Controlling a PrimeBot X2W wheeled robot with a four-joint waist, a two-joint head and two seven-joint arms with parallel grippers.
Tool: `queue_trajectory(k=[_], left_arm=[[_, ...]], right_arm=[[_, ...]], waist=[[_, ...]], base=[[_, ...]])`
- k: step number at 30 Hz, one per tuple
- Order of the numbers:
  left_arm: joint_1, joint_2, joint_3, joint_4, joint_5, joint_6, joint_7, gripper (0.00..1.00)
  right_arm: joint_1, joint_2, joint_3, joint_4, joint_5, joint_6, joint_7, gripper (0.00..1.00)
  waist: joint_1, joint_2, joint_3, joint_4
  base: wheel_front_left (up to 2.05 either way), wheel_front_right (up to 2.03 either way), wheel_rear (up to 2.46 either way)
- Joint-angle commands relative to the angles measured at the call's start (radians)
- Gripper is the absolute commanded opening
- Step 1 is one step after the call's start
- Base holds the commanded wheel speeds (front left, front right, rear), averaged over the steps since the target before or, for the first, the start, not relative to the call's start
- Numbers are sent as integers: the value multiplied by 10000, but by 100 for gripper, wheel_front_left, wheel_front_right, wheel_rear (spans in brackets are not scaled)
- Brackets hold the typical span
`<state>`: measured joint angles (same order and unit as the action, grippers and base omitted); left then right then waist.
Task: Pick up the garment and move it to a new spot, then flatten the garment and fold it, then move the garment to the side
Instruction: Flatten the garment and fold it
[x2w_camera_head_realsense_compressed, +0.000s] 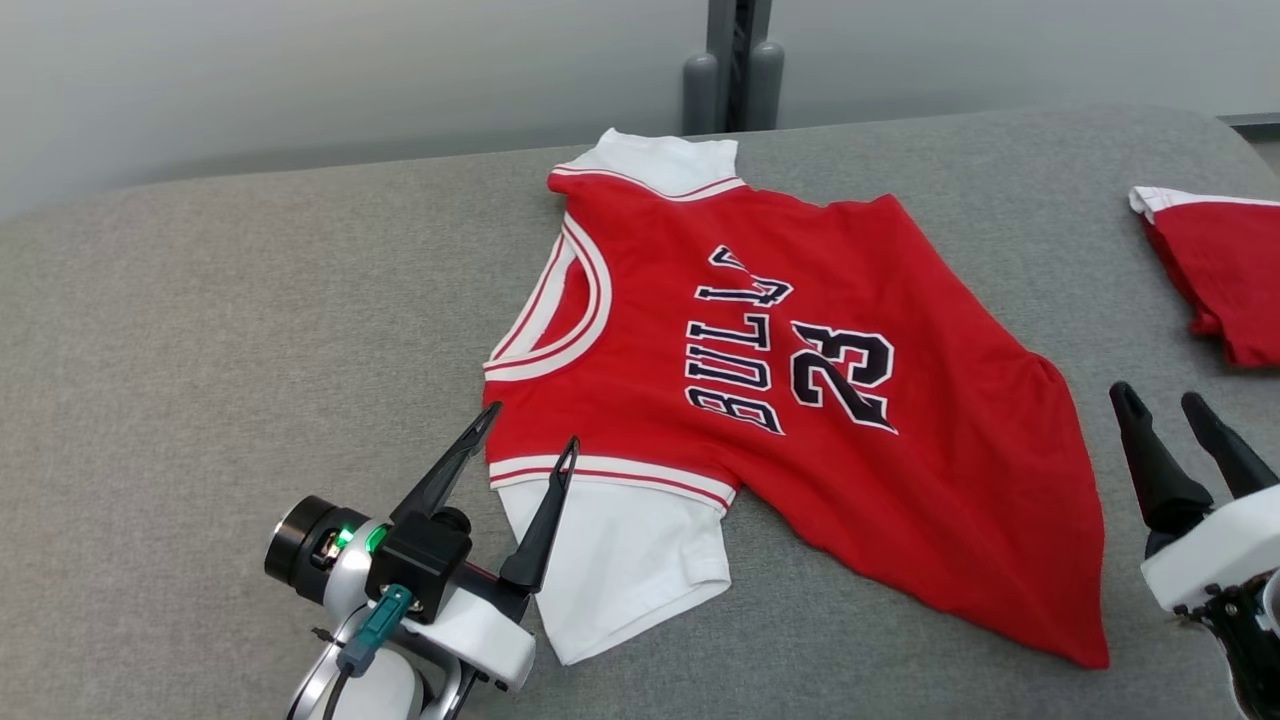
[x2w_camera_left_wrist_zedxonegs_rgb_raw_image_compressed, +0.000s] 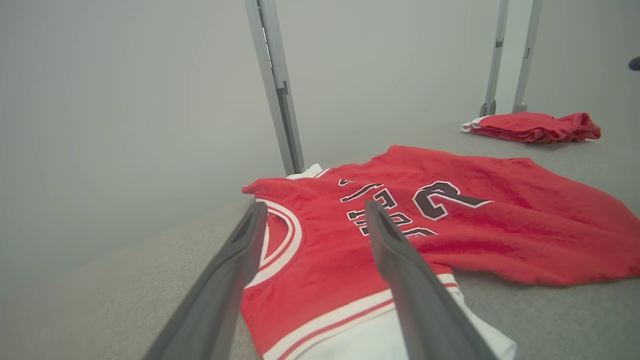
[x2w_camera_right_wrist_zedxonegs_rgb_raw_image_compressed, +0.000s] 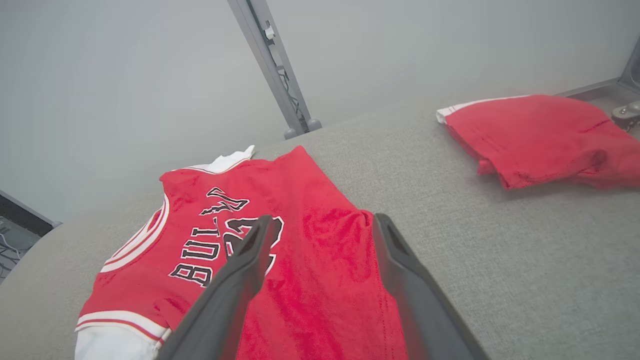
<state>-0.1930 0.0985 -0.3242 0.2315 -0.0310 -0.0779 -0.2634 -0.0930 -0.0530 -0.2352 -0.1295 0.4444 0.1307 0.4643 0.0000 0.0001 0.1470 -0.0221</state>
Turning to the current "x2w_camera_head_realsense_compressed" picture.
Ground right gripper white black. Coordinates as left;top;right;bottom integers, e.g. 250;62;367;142
1110;381;1280;613

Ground black cable teal plug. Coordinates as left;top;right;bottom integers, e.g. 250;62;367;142
320;585;414;720

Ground red shorts white waistband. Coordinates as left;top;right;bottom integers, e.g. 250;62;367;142
1130;185;1280;369

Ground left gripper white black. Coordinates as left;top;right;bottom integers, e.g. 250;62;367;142
265;402;581;693

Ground grey partition post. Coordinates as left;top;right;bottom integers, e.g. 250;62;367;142
683;0;786;136

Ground red Bulls jersey white sleeves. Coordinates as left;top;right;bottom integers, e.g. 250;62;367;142
483;128;1111;669

